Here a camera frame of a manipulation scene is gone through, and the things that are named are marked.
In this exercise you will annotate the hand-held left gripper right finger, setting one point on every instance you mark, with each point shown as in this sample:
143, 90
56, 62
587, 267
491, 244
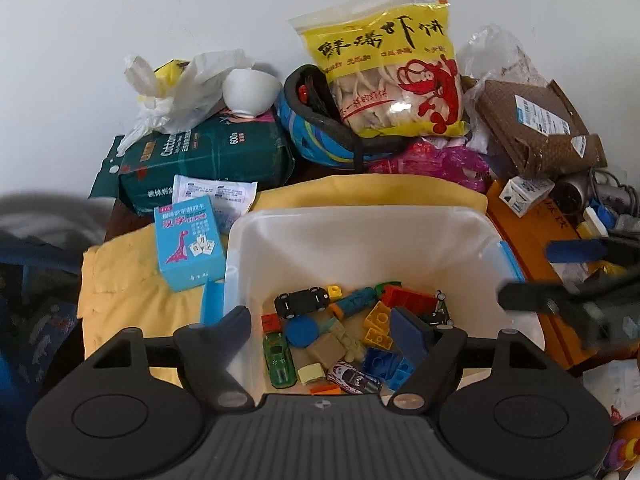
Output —
407, 330

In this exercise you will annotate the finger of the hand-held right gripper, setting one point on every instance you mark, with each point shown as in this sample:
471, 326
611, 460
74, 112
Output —
575, 251
530, 296

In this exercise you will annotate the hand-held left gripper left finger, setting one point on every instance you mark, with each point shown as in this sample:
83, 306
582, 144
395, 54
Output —
235, 330

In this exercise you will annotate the red long toy brick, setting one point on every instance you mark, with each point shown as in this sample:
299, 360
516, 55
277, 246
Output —
412, 300

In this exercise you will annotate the small black toy car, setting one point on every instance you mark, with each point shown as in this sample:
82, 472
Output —
436, 316

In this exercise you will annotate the red block with face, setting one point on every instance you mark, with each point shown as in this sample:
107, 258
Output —
270, 322

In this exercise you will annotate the blue toy brick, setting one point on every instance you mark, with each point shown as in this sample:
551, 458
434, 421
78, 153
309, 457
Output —
385, 366

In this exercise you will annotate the green toy car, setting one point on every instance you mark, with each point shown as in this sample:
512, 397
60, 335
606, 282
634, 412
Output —
277, 360

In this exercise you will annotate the teal orange toy figure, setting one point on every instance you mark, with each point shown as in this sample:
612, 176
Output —
355, 301

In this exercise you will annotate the blue round airplane disc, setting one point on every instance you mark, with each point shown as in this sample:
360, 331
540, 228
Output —
301, 331

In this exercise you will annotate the small yellow cube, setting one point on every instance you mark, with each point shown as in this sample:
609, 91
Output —
334, 292

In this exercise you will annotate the wooden cube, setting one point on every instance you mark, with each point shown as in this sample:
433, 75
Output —
325, 351

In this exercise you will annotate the white plastic bin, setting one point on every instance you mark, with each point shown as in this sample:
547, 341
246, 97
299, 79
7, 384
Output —
360, 245

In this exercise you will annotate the brown wooden desktop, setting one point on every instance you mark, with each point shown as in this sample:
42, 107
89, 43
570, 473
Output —
116, 220

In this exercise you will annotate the orange box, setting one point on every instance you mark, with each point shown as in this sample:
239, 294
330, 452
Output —
540, 270

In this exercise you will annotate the hair dryer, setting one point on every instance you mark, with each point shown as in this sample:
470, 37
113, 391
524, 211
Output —
575, 192

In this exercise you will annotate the small white box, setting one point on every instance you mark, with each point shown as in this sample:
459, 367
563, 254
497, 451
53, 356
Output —
525, 196

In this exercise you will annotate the light blue card box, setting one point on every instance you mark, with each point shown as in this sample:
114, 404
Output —
187, 245

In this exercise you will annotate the yellow blanket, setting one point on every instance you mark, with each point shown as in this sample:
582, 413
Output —
135, 305

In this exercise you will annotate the white paper bag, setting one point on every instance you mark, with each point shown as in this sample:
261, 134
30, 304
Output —
607, 385

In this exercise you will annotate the brown parcel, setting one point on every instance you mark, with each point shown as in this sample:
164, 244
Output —
535, 125

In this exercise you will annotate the white sachets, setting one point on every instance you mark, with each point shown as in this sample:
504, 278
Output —
215, 192

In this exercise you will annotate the pink plastic bag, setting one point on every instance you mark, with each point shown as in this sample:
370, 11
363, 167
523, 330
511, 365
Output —
430, 165

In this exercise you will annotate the dark green tissue pack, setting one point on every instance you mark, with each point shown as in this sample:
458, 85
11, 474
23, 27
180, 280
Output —
215, 152

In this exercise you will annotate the dark blue fabric chair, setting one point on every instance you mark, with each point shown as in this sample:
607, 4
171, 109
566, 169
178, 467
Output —
35, 280

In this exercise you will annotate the blue black helmet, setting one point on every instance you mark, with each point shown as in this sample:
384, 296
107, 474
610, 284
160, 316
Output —
310, 130

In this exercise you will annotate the clear plastic bag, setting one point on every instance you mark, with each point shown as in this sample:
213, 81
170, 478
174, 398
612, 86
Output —
495, 50

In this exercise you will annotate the white plastic bag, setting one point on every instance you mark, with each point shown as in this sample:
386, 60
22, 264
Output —
170, 100

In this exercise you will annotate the white bowl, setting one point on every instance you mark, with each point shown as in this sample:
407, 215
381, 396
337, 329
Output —
250, 90

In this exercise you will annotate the yellow shrimp cracker bag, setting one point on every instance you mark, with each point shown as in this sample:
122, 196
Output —
380, 70

